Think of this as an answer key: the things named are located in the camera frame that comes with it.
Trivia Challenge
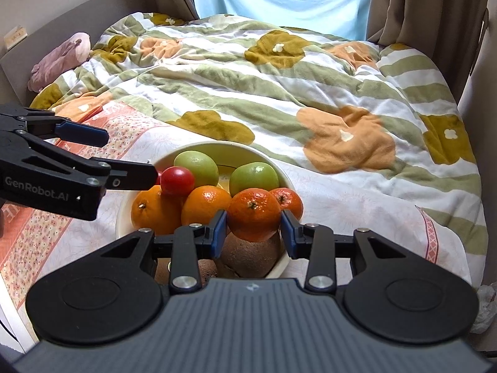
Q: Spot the pink plush toy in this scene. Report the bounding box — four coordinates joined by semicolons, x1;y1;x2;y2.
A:
28;32;93;93

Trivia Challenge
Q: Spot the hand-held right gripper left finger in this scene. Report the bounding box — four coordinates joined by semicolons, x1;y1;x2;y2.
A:
100;209;228;293

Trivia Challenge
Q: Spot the green round fruit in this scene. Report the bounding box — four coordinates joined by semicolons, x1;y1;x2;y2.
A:
173;150;220;187
229;162;279;197

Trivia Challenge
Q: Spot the white plastic bag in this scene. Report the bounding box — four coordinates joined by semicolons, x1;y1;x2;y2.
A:
472;282;497;335

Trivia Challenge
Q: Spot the cream duck print bowl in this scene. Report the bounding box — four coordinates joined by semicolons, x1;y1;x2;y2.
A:
116;142;292;279

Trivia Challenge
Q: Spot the striped floral blanket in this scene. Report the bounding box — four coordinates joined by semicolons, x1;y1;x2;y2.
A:
29;12;489;284

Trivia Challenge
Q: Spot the plain brown kiwi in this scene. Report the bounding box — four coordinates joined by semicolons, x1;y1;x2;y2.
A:
221;231;281;278

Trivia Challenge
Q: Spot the grey headboard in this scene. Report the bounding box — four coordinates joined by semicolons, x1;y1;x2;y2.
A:
0;0;136;104

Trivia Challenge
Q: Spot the large orange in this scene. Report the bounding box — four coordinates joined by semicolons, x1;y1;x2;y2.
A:
180;186;232;226
131;184;185;236

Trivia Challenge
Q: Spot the red cherry tomato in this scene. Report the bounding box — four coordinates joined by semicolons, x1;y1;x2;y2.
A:
160;166;195;197

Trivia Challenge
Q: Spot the kiwi with green sticker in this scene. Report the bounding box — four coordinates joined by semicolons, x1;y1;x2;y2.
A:
197;258;219;280

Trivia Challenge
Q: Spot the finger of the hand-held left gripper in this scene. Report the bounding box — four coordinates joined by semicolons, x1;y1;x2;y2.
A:
0;103;110;148
0;129;158;192

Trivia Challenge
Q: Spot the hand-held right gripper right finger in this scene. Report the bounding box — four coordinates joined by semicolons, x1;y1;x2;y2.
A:
280;209;408;294

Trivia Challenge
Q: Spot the small mandarin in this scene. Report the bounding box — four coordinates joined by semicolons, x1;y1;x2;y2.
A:
269;187;303;222
226;188;282;242

